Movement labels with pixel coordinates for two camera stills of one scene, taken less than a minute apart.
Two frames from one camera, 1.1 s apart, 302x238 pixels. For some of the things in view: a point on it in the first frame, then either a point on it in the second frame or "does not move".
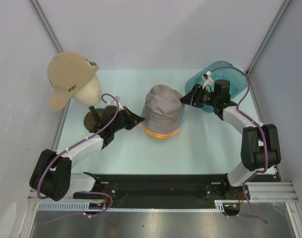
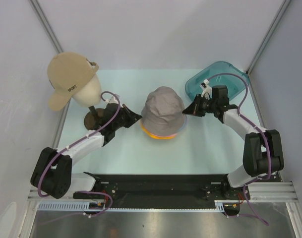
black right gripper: [194, 97] to [193, 109]
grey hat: [163, 111] does not move
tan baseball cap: [67, 72] does not move
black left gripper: [133, 119] does not move
